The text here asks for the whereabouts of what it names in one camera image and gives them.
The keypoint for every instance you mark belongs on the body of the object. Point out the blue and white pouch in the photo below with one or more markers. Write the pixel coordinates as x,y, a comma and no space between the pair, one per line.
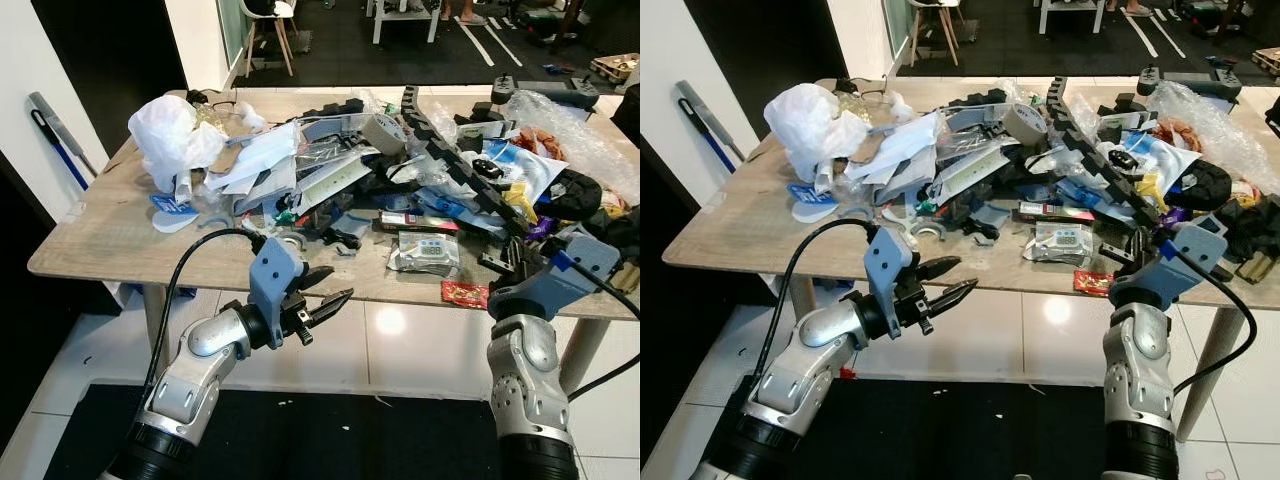
1165,155
525,165

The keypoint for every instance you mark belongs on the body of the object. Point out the person legs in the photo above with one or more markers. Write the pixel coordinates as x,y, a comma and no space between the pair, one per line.
1132,7
465,10

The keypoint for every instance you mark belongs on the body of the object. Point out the wooden pallet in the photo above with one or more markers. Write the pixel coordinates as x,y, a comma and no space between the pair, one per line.
615,68
1268,60

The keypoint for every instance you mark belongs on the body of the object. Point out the white plastic bag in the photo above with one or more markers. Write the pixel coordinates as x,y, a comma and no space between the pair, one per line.
170,135
810,125

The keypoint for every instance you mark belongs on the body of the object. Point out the white chair wooden legs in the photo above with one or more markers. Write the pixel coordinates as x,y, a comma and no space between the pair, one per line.
268,8
935,4

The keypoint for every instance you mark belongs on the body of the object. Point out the yellow plastic item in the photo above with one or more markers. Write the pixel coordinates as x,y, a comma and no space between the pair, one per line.
1152,190
518,200

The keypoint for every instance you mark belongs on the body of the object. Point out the black plastic clamp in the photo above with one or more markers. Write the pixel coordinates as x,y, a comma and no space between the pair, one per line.
980,222
342,235

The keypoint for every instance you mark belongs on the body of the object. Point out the grey tape roll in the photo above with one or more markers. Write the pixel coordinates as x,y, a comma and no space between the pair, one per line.
382,133
1022,123

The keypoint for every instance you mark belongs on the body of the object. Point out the white flat light panel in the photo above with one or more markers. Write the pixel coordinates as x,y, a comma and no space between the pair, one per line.
335,180
975,168

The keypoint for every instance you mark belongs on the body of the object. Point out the large black floor mat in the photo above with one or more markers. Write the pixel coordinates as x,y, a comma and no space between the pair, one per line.
340,60
1000,55

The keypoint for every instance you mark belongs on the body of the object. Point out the black toothed foam block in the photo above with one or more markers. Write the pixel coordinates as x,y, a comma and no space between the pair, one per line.
320,108
975,99

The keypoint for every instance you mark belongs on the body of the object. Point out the clear bubble wrap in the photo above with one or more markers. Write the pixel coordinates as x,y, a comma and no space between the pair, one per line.
1220,125
580,130

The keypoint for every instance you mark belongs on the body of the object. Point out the orange coiled item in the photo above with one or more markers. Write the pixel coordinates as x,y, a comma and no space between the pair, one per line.
1180,133
545,140

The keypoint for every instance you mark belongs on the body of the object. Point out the blue and white card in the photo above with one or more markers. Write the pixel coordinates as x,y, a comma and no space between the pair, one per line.
812,205
172,212

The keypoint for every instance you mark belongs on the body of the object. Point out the dark flat colourful box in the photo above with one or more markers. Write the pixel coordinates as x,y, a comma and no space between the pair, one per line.
420,220
1060,212

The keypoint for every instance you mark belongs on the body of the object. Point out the silver packet with timer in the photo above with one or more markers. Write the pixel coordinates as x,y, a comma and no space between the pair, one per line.
425,252
1058,242

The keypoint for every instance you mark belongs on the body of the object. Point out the white stool frame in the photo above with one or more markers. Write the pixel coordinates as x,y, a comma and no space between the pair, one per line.
1075,3
405,13

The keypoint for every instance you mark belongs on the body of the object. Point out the black cloth cap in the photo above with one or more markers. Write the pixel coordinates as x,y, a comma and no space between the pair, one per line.
578,192
1210,182

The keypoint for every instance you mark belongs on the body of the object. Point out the red packet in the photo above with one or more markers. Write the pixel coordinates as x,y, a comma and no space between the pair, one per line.
1092,282
465,294

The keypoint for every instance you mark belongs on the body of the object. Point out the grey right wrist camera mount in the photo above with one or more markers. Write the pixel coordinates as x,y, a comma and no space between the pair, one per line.
1195,245
585,255

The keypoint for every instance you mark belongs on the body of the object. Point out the white paper sheets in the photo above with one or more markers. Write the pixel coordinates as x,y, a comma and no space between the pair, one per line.
900,145
260,155

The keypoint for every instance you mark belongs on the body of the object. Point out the black eyeglasses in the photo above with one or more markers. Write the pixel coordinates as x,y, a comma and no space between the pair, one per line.
845,86
197,96

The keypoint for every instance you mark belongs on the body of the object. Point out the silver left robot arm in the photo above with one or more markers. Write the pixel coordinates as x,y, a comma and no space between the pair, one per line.
800,370
190,380

